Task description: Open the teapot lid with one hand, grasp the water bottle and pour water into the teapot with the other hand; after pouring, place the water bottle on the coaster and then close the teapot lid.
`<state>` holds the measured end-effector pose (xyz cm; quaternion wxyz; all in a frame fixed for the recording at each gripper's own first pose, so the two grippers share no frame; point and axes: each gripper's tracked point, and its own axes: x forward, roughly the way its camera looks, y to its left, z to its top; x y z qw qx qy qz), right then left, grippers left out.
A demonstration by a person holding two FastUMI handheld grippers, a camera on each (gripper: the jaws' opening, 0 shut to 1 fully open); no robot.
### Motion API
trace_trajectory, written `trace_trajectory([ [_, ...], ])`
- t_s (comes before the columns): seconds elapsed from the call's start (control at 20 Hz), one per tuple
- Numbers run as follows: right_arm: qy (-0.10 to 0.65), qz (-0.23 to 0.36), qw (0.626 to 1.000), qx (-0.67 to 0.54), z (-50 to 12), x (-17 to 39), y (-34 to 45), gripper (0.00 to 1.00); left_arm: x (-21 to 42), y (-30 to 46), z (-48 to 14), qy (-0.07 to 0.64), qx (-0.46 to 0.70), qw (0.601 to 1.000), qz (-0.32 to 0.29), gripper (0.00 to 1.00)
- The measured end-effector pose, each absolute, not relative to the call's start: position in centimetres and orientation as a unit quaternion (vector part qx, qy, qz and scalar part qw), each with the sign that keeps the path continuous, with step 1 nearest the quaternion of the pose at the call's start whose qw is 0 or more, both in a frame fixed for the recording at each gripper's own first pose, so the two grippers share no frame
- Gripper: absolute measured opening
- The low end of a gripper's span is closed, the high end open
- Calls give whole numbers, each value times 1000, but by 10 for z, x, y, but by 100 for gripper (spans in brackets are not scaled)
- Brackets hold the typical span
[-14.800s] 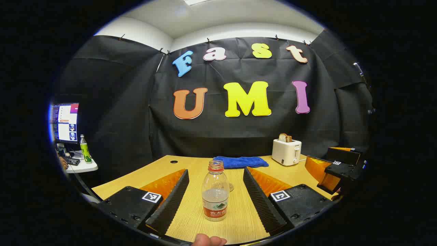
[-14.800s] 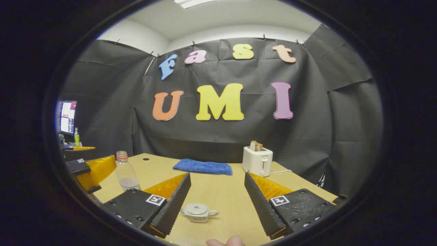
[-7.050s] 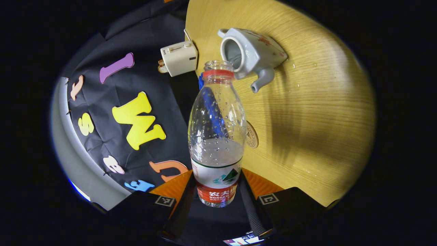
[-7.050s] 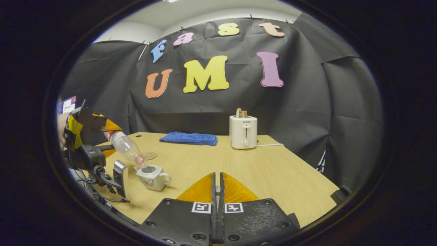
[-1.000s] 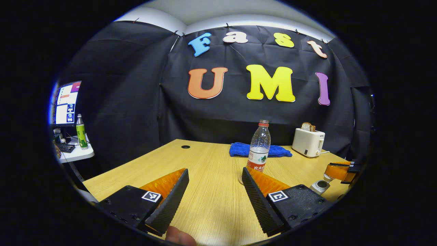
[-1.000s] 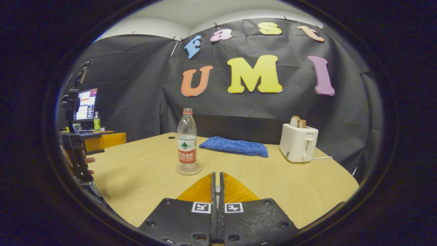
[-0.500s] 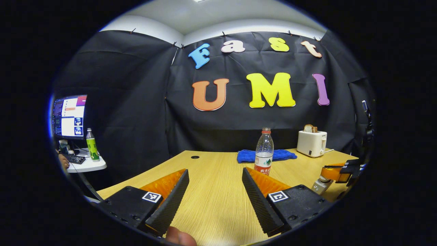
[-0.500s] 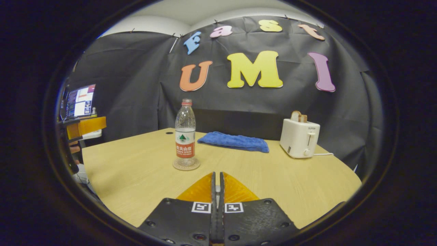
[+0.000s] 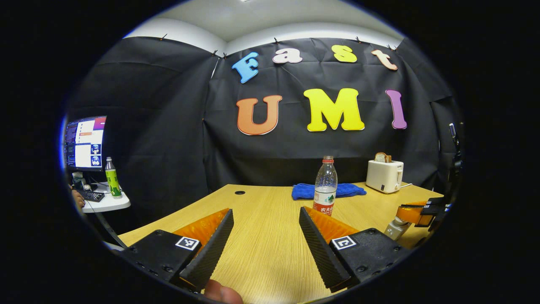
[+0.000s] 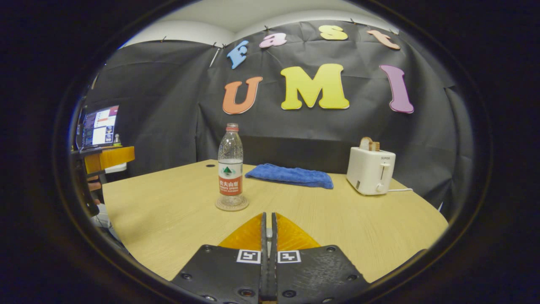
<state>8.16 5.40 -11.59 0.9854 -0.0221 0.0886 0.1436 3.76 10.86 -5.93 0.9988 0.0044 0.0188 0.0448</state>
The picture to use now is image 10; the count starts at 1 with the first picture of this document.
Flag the blue towel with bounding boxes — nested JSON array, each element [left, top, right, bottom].
[[245, 163, 334, 190]]

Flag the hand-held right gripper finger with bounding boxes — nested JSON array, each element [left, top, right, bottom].
[[171, 212, 267, 304], [271, 212, 371, 304]]

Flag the clear plastic water bottle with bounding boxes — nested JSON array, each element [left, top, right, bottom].
[[216, 122, 245, 208]]

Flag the computer monitor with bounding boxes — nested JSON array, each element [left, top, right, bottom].
[[81, 105, 120, 149]]

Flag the white toaster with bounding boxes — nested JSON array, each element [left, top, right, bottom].
[[346, 146, 397, 196]]

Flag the black backdrop cloth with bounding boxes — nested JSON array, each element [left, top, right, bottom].
[[78, 19, 475, 217]]

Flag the toast slices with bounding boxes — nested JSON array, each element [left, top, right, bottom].
[[359, 136, 381, 152]]

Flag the round clear coaster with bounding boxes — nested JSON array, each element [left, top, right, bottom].
[[215, 195, 250, 212]]

